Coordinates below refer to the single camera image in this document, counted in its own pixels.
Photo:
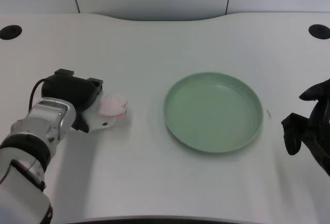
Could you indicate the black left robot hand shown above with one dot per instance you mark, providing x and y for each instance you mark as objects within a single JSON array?
[{"x": 72, "y": 95}]

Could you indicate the green round plate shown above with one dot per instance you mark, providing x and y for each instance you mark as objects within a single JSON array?
[{"x": 214, "y": 113}]

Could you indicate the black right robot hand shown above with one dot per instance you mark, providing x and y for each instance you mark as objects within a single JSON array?
[{"x": 312, "y": 128}]

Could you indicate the white plush rabbit doll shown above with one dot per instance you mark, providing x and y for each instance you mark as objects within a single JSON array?
[{"x": 108, "y": 113}]

